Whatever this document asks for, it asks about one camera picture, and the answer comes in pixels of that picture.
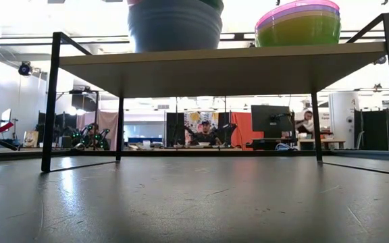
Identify blue bowl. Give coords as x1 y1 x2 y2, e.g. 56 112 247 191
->
128 0 224 53

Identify orange curtain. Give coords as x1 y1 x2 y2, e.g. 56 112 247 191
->
230 111 255 151

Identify wooden board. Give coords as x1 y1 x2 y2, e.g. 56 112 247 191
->
41 12 389 177

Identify pink curtain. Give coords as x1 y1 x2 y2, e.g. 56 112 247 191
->
76 111 120 151

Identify black aluminium table frame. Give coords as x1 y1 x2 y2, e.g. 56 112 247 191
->
0 150 389 161

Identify brown box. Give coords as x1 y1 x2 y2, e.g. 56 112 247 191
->
23 130 39 149

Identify teal bowl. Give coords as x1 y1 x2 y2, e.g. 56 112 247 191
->
199 0 225 14

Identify orange translucent bowl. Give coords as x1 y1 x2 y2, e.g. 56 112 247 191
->
256 9 341 33

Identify black monitor with mount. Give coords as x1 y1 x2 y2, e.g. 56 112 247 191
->
251 105 294 133

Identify black robot with green lights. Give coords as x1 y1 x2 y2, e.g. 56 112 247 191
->
68 124 111 151

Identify dome security camera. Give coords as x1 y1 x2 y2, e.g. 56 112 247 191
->
18 61 33 77

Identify black box on stand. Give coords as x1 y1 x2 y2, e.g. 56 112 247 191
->
69 88 99 112

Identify purple translucent bowl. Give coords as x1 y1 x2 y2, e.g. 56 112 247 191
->
255 3 341 28

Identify black room divider panel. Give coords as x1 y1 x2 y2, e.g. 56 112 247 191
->
354 109 389 151
165 112 186 146

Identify wooden desk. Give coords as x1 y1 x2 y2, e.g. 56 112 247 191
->
297 138 346 151

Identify colourful poster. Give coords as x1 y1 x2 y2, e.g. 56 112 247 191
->
184 111 219 134

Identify black teleoperation robot rig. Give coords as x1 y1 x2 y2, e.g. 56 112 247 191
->
184 123 238 146

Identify pink translucent bowl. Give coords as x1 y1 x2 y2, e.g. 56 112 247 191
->
255 0 340 24

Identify green translucent bowl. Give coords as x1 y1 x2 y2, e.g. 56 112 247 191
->
255 13 342 48

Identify red bar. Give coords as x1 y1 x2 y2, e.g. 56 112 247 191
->
0 121 15 138

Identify white pillar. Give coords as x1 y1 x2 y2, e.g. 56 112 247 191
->
328 91 361 150

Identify person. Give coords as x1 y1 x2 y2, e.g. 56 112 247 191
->
295 110 315 135
190 119 223 146
86 123 101 149

